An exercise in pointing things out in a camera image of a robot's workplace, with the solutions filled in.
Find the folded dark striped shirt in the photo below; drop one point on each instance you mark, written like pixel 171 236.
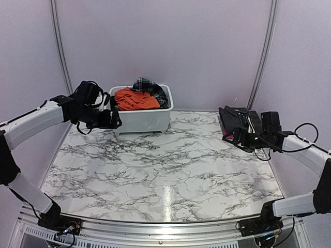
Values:
pixel 236 117

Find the right aluminium wall post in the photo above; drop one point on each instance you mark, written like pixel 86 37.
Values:
pixel 270 29

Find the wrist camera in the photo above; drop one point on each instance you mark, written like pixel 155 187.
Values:
pixel 270 122
pixel 89 93

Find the aluminium front frame rail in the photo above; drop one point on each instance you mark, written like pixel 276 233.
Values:
pixel 106 233

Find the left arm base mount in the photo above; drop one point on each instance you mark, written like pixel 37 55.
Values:
pixel 65 224

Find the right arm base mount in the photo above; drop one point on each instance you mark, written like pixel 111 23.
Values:
pixel 259 226

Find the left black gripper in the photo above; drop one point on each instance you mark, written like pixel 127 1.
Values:
pixel 105 123

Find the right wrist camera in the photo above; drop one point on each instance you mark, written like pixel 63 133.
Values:
pixel 270 122

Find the folded pink garment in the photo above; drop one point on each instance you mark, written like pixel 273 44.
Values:
pixel 225 134

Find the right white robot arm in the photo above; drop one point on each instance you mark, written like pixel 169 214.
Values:
pixel 302 150

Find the black white plaid shirt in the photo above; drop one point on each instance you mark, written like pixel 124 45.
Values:
pixel 154 89

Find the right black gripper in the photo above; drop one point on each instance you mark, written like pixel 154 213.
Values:
pixel 235 144

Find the orange t-shirt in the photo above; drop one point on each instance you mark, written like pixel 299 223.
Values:
pixel 129 100

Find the left aluminium wall post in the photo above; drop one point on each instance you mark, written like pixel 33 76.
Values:
pixel 59 46

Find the white plastic laundry bin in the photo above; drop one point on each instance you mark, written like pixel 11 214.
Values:
pixel 155 120

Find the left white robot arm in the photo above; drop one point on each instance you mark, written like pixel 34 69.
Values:
pixel 57 110

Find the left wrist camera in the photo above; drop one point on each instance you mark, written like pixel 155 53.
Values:
pixel 89 93

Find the aluminium wall post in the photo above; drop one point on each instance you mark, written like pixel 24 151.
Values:
pixel 270 29
pixel 59 46

